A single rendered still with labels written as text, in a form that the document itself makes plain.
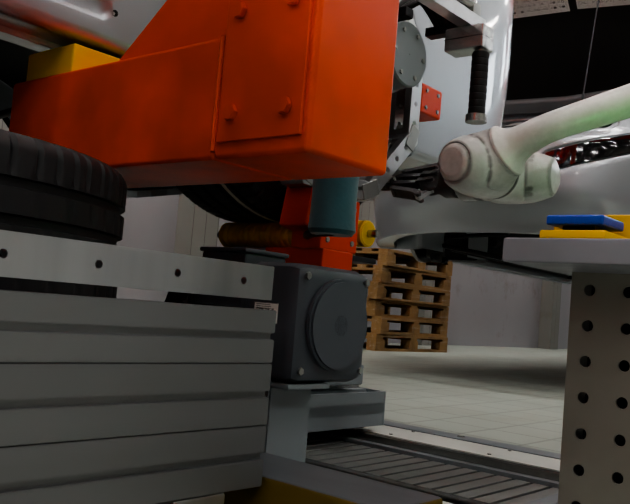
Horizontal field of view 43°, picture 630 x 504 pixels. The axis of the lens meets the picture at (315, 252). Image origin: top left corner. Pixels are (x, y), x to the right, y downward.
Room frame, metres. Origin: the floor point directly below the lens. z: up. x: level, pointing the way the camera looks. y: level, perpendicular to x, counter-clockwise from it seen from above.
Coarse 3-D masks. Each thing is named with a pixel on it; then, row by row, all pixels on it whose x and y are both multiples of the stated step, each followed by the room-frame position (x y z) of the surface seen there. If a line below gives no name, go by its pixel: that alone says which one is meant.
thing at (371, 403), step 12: (312, 396) 1.64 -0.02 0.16; (324, 396) 1.67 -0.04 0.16; (336, 396) 1.70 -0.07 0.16; (348, 396) 1.73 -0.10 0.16; (360, 396) 1.76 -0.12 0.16; (372, 396) 1.79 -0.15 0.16; (384, 396) 1.83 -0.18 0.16; (312, 408) 1.64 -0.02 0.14; (324, 408) 1.67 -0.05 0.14; (336, 408) 1.70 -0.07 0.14; (348, 408) 1.73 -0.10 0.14; (360, 408) 1.76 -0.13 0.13; (372, 408) 1.80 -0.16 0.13; (384, 408) 1.83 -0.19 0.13; (312, 420) 1.64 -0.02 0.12; (324, 420) 1.67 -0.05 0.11; (336, 420) 1.70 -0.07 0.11; (348, 420) 1.73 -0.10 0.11; (360, 420) 1.77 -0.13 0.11; (372, 420) 1.80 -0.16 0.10
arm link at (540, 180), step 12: (540, 156) 1.55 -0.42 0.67; (528, 168) 1.54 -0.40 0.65; (540, 168) 1.53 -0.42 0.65; (552, 168) 1.54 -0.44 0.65; (516, 180) 1.53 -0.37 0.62; (528, 180) 1.54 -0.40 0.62; (540, 180) 1.53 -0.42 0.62; (552, 180) 1.54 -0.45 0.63; (516, 192) 1.55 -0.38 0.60; (528, 192) 1.55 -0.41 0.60; (540, 192) 1.55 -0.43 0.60; (552, 192) 1.55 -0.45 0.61
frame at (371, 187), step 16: (400, 0) 1.76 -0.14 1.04; (400, 96) 1.84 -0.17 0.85; (416, 96) 1.82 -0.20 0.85; (400, 112) 1.85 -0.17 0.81; (416, 112) 1.82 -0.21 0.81; (400, 128) 1.82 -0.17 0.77; (416, 128) 1.82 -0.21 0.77; (400, 144) 1.78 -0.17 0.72; (416, 144) 1.83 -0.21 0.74; (400, 160) 1.79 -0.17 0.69; (368, 176) 1.72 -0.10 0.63; (384, 176) 1.74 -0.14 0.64; (368, 192) 1.70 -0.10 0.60
